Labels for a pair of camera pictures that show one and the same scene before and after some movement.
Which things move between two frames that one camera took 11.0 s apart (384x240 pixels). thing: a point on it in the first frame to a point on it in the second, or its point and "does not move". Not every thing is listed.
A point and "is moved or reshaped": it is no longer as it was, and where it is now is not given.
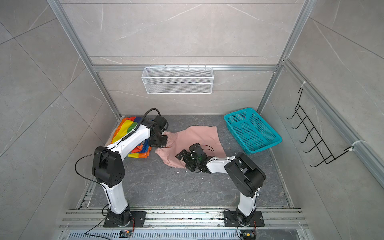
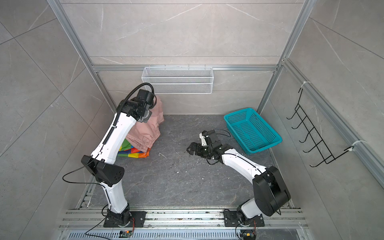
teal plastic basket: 252,131 does not move
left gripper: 164,143 to 149,112
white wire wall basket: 178,80 does not move
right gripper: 188,155 to 199,146
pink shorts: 183,138 is moved or reshaped
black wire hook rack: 321,147 does not move
